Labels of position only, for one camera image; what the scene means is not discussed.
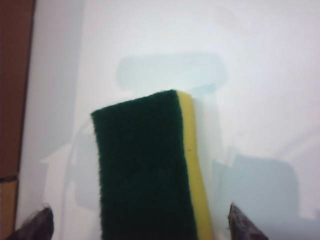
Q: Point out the yellow sponge with green pad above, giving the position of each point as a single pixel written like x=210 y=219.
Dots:
x=145 y=162

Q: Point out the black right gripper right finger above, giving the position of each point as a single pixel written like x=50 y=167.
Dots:
x=242 y=225

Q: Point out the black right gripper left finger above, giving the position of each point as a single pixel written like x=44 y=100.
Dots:
x=37 y=225

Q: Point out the tall brown cardboard box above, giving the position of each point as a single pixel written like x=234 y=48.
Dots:
x=15 y=87

